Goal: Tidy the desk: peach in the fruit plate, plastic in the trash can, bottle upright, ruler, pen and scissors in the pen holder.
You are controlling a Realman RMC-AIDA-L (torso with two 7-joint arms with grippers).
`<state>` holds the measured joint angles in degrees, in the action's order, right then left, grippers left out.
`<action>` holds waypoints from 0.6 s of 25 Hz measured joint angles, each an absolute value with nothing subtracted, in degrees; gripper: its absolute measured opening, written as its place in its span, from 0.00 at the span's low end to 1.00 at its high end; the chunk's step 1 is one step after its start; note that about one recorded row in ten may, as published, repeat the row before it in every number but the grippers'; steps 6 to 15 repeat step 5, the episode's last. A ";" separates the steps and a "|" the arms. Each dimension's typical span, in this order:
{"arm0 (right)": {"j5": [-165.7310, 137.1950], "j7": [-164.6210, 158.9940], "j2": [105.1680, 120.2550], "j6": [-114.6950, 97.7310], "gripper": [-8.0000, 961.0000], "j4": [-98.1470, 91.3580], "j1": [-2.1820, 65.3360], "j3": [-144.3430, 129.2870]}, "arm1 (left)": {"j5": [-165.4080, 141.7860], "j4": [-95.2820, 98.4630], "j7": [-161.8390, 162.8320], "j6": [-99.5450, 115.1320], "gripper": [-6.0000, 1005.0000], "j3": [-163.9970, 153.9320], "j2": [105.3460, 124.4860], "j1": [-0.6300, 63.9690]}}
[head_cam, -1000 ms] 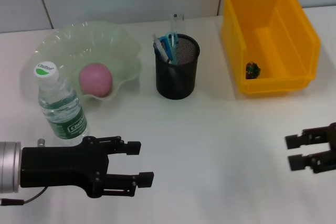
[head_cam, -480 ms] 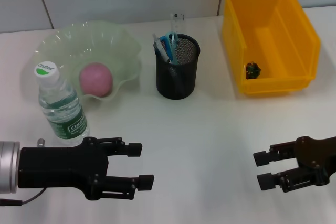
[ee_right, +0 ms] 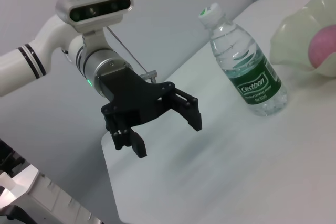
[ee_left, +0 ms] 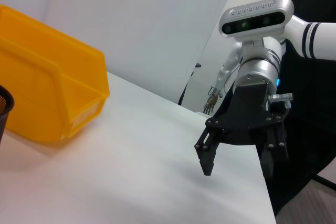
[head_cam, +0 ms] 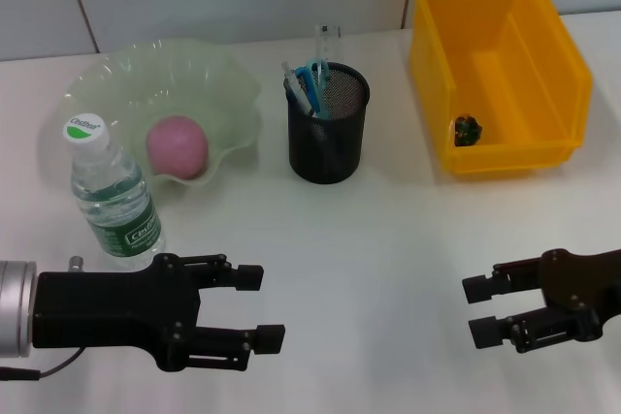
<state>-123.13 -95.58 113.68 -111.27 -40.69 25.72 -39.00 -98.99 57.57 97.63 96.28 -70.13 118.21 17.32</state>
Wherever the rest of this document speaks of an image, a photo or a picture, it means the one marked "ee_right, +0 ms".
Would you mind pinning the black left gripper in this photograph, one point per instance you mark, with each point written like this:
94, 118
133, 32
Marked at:
131, 95

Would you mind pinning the clear water bottle green label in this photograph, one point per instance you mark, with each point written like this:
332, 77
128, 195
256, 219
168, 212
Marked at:
252, 82

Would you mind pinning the pink peach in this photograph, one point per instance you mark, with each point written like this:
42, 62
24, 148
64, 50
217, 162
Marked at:
323, 48

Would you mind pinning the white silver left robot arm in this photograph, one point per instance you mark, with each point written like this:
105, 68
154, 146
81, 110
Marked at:
26, 64

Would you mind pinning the pale green wavy fruit plate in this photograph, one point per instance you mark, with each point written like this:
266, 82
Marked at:
294, 37

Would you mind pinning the black equipment part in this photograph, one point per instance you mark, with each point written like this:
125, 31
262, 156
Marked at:
10, 155

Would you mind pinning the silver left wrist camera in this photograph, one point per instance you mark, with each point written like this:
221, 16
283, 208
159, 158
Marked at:
94, 9

